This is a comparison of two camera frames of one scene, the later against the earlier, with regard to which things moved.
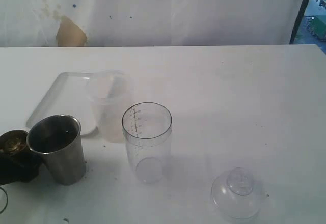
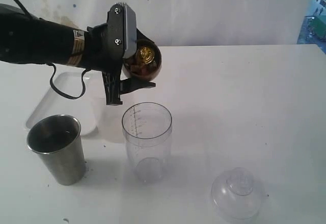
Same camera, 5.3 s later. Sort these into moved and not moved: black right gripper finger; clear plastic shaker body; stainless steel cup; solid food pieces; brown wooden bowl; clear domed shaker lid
Moved: black right gripper finger; solid food pieces; brown wooden bowl
Not moved: clear plastic shaker body; clear domed shaker lid; stainless steel cup
